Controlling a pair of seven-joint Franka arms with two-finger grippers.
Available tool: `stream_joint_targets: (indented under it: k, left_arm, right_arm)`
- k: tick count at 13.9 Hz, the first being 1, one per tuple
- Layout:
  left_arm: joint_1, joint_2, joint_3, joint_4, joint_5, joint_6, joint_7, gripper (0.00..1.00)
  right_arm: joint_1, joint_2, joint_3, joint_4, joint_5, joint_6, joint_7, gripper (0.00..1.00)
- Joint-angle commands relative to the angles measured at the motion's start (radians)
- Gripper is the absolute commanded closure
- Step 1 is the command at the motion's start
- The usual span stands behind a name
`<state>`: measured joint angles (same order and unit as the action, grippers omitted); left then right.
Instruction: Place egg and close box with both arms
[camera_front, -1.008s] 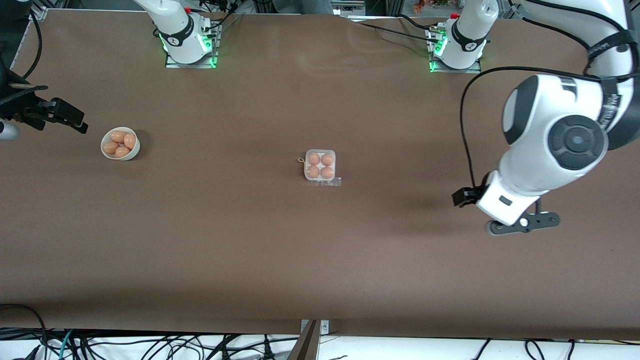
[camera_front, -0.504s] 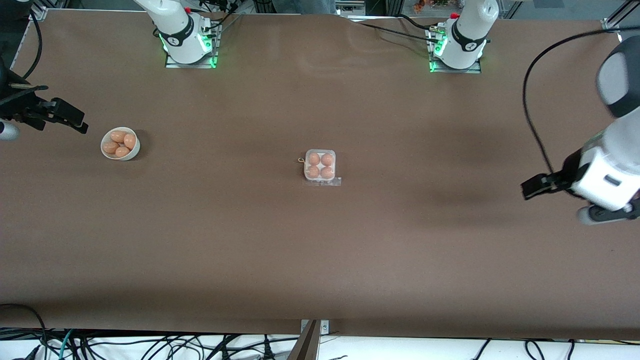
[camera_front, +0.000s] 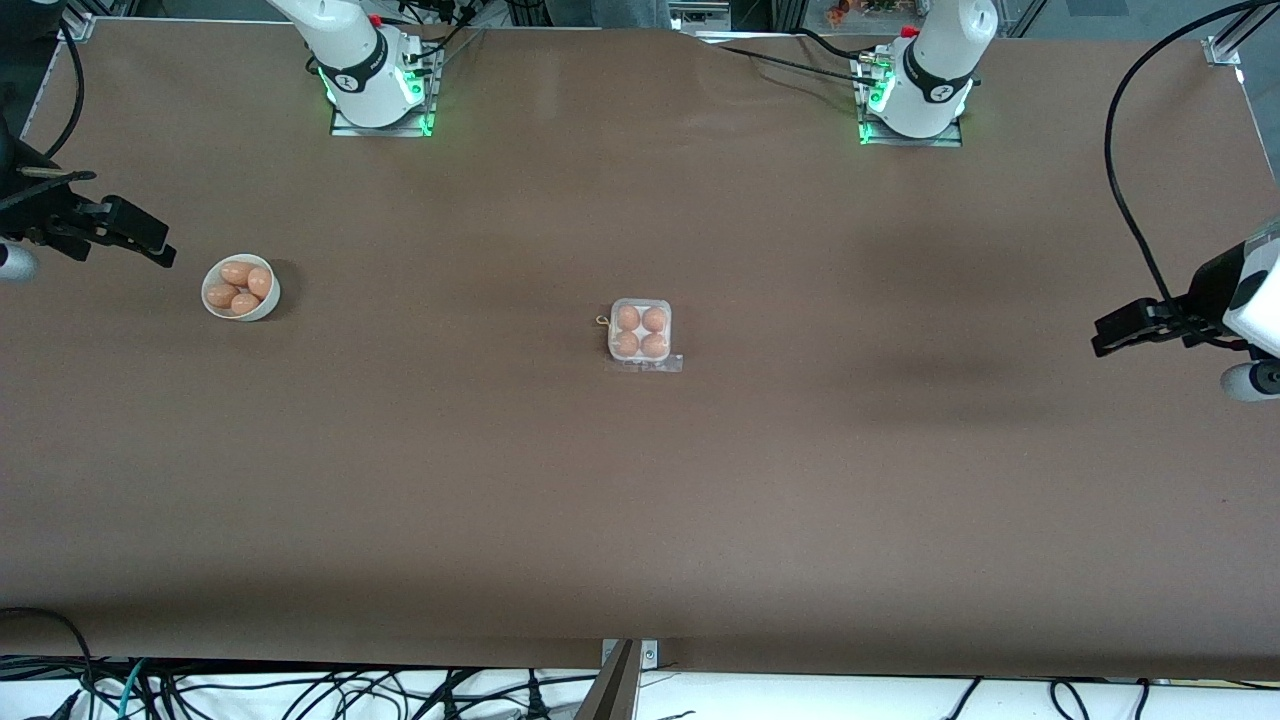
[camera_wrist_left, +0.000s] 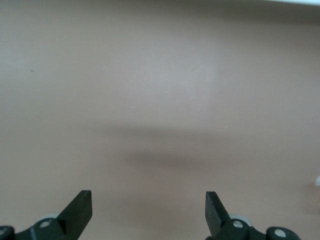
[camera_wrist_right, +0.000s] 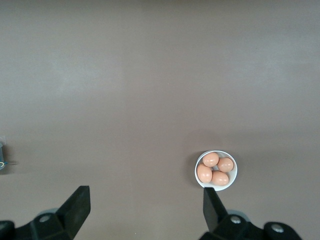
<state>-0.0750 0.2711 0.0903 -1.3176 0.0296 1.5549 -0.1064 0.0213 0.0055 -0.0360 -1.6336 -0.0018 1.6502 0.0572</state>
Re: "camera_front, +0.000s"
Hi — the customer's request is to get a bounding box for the white power strip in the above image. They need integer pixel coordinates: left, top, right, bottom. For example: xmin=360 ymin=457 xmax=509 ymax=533
xmin=670 ymin=0 xmax=731 ymax=31

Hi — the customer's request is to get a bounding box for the brown camera stand post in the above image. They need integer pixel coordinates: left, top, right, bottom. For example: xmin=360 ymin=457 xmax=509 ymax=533
xmin=573 ymin=640 xmax=641 ymax=720

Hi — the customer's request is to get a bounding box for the aluminium frame profile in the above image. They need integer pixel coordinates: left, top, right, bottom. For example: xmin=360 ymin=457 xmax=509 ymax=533
xmin=1215 ymin=0 xmax=1280 ymax=53

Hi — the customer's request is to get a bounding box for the person in grey trousers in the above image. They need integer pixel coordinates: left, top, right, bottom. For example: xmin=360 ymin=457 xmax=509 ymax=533
xmin=590 ymin=0 xmax=673 ymax=29

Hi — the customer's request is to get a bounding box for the black looped cable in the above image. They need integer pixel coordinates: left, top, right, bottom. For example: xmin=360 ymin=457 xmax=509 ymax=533
xmin=0 ymin=606 xmax=98 ymax=720

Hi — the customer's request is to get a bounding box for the white lower shelf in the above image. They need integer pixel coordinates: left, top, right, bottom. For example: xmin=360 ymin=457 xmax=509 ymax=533
xmin=0 ymin=666 xmax=1280 ymax=720

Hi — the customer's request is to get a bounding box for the black table cable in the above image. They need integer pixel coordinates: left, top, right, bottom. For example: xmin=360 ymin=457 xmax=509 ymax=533
xmin=715 ymin=44 xmax=873 ymax=85
xmin=795 ymin=27 xmax=867 ymax=61

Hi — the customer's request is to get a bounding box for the clear plastic egg box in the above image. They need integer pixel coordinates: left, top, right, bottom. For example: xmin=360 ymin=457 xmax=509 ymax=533
xmin=606 ymin=298 xmax=685 ymax=375

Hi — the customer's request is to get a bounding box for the white round bowl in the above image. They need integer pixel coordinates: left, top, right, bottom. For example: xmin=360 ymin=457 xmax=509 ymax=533
xmin=202 ymin=254 xmax=282 ymax=323

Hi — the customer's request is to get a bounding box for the teal cable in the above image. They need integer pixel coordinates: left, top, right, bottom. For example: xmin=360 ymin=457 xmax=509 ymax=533
xmin=118 ymin=658 xmax=149 ymax=720

